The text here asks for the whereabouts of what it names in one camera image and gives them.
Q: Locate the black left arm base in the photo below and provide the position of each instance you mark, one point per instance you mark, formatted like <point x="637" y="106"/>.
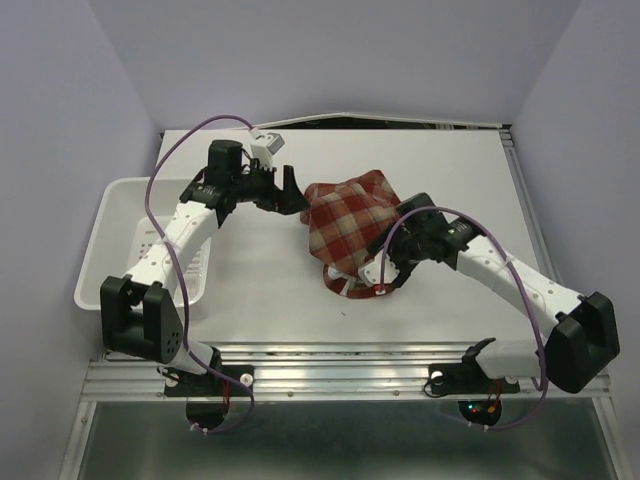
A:
<point x="208" y="406"/>

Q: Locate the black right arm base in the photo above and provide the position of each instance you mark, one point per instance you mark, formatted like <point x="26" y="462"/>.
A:
<point x="482" y="396"/>

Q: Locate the aluminium front rail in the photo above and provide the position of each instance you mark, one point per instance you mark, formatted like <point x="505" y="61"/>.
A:
<point x="291" y="372"/>

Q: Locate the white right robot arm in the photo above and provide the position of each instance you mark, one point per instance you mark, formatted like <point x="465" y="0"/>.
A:
<point x="575" y="335"/>

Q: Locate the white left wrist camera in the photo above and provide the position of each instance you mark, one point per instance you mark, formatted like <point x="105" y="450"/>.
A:
<point x="264" y="146"/>

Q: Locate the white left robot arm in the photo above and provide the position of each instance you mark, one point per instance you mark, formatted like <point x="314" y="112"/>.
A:
<point x="138" y="315"/>

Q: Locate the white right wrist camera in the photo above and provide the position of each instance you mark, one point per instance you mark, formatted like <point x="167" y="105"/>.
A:
<point x="379" y="273"/>

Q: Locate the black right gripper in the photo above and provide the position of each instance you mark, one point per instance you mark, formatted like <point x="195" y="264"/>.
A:
<point x="405" y="270"/>

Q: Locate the white plastic basket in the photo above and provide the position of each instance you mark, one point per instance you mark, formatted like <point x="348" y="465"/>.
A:
<point x="122" y="235"/>

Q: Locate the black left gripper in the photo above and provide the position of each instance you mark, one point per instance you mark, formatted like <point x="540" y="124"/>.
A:
<point x="287" y="201"/>

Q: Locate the red plaid skirt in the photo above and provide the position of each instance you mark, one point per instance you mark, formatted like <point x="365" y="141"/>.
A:
<point x="343" y="220"/>

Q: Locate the aluminium right side rail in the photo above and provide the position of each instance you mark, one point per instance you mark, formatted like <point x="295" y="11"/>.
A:
<point x="542" y="254"/>

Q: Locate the aluminium rail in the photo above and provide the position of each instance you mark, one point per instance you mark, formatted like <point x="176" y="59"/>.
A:
<point x="291" y="372"/>
<point x="542" y="254"/>

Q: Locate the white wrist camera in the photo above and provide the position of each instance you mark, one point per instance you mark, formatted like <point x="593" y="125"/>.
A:
<point x="264" y="146"/>
<point x="379" y="273"/>

